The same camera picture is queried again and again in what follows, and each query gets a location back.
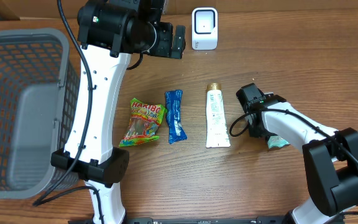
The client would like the mint green wipes packet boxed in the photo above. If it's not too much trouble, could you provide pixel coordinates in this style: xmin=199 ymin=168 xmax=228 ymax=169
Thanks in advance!
xmin=267 ymin=136 xmax=290 ymax=149

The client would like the white tube with gold cap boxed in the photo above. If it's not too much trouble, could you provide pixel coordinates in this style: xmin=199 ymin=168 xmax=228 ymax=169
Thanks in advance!
xmin=206 ymin=83 xmax=231 ymax=148

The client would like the blue cookie packet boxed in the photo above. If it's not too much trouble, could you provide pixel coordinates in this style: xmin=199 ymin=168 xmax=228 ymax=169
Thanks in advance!
xmin=165 ymin=90 xmax=187 ymax=144

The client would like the green gummy candy bag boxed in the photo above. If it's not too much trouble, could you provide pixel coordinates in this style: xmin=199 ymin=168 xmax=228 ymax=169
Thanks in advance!
xmin=119 ymin=98 xmax=167 ymax=147

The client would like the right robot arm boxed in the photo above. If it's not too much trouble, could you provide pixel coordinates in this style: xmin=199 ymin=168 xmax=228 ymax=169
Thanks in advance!
xmin=236 ymin=83 xmax=358 ymax=223

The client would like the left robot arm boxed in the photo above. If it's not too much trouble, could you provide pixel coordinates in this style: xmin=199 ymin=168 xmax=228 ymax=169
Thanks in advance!
xmin=51 ymin=0 xmax=185 ymax=223

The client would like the white barcode scanner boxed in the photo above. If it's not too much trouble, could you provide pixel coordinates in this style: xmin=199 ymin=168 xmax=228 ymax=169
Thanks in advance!
xmin=191 ymin=7 xmax=218 ymax=50

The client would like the grey plastic mesh basket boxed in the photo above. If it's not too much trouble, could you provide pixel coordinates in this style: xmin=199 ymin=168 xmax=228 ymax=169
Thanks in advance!
xmin=0 ymin=29 xmax=80 ymax=199

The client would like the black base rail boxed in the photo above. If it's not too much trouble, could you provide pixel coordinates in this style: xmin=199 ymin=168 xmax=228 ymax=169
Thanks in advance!
xmin=68 ymin=216 xmax=345 ymax=224

